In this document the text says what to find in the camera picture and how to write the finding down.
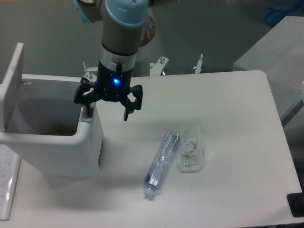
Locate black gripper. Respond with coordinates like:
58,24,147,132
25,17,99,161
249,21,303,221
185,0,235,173
74,60,143,121

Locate white plastic trash can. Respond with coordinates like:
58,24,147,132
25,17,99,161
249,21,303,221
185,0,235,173
0,43,104,177

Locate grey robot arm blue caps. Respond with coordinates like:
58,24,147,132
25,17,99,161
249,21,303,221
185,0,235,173
74,0,154,121

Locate crushed clear plastic bottle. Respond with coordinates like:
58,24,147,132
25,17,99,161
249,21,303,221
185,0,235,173
143,131,181,198

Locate clear plastic wrapper bag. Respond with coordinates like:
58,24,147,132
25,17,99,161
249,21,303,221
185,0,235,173
177,124,215,173

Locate laminated paper sheet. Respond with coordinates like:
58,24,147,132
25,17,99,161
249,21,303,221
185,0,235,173
0,144,21,221

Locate white cabinet box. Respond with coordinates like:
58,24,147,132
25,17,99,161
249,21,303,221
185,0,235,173
233,16,304,125

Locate blue object in background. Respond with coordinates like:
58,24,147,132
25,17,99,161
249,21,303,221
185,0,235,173
264,0,304,27

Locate black table clamp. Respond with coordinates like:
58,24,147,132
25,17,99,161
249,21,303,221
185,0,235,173
287,192,304,218

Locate white metal base frame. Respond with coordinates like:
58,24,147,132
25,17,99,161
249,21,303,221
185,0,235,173
82,54,205,78

